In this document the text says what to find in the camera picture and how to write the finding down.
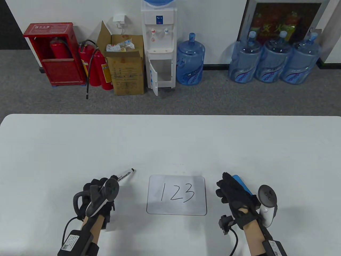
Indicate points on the person's right hand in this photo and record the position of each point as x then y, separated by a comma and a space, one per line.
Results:
237, 200

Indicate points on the person's left hand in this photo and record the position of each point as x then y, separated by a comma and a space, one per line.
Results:
95, 183

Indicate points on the blue eraser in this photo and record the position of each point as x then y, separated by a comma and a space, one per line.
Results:
243, 185

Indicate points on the black and white whiteboard marker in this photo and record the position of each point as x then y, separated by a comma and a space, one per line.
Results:
126, 174

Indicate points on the small white whiteboard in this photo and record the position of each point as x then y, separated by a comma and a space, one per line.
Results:
155, 208

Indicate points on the person's left forearm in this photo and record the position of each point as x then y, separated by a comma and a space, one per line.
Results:
92, 226

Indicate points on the person's right forearm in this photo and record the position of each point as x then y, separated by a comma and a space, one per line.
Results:
254, 240

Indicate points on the black and white left controller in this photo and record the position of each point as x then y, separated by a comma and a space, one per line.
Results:
109, 189

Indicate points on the black and white controller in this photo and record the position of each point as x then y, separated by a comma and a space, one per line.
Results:
267, 200
109, 189

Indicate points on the black and white right controller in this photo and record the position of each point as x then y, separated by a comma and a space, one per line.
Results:
267, 200

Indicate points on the black right wrist sensor box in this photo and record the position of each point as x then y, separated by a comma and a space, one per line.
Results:
274, 248

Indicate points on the black wrist sensor box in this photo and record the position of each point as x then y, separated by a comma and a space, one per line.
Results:
274, 248
76, 244

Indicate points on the black left wrist sensor box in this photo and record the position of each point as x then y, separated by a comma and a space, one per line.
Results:
76, 244

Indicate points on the red fire extinguisher yellow label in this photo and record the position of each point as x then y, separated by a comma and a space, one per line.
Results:
106, 77

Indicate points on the open cardboard box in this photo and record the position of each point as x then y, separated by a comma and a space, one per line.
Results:
128, 77

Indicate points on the red fire extinguisher cabinet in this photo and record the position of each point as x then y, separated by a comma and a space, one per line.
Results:
64, 72

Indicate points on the blue water jug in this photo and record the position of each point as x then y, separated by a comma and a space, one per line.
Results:
243, 64
302, 66
190, 61
273, 64

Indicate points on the red extinguisher inside cabinet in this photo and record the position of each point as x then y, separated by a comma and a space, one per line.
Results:
60, 49

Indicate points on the plastic wrappers in box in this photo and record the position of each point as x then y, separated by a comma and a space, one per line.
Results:
120, 46

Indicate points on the white water dispenser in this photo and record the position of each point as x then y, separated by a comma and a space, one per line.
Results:
159, 34

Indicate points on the blue bottle on dispenser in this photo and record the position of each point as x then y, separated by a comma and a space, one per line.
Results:
158, 2

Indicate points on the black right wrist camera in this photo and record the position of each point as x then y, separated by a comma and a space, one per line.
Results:
226, 224

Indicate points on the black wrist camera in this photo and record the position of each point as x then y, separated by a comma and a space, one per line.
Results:
226, 224
108, 218

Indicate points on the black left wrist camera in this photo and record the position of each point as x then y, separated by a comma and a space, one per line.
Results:
108, 218

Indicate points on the white wall charger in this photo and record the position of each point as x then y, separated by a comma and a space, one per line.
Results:
119, 18

